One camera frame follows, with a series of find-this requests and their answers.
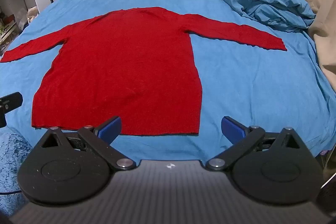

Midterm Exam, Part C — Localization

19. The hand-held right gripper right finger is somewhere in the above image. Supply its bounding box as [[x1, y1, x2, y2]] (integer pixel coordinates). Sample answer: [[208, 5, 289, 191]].
[[205, 116, 311, 171]]

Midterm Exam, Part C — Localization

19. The black cable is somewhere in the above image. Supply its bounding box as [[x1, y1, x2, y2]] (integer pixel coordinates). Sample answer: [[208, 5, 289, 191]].
[[0, 188, 24, 196]]

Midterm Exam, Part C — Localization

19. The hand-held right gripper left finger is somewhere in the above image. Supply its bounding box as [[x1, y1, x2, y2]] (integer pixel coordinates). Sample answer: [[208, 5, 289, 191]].
[[34, 116, 136, 170]]

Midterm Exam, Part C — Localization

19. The white storage rack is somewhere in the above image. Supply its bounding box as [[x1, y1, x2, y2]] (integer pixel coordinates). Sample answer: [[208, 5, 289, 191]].
[[0, 10, 22, 56]]

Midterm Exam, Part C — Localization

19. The red knit sweater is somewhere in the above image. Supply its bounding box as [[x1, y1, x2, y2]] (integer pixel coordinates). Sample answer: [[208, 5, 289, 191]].
[[0, 7, 287, 137]]

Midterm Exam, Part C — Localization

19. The blue fluffy rug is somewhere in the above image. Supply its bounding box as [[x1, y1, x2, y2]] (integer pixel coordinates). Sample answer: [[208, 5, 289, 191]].
[[0, 126, 40, 217]]

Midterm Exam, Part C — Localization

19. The beige bag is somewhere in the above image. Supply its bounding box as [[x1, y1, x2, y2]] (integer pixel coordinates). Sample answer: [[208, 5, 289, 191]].
[[26, 6, 40, 24]]

